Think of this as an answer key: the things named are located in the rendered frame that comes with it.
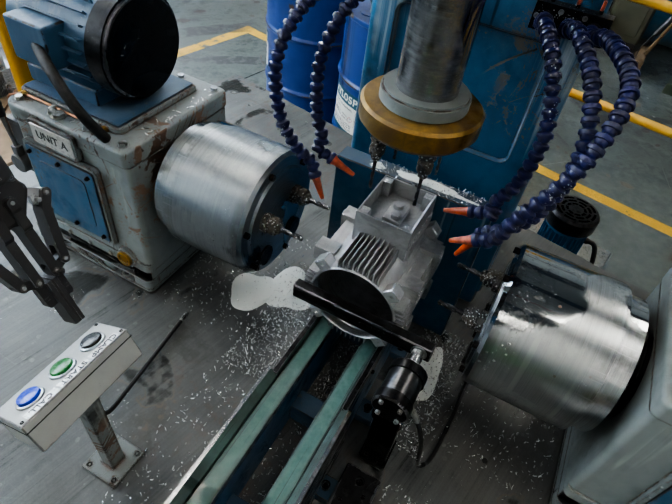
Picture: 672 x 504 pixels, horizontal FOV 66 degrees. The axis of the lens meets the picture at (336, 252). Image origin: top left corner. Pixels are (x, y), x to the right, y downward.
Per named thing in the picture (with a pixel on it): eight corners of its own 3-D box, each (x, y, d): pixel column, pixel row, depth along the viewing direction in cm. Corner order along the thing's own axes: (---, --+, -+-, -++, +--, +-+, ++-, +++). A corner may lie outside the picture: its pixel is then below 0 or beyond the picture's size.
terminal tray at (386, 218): (377, 204, 98) (384, 173, 92) (429, 226, 95) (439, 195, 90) (348, 240, 90) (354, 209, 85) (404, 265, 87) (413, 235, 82)
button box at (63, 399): (114, 345, 78) (96, 319, 75) (144, 353, 74) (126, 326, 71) (14, 438, 67) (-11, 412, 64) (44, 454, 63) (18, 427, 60)
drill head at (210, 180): (189, 173, 123) (178, 74, 106) (322, 233, 114) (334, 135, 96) (110, 232, 107) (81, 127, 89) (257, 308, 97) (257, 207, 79)
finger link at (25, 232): (-14, 202, 61) (-3, 195, 62) (42, 274, 67) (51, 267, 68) (3, 202, 59) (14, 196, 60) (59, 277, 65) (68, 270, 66)
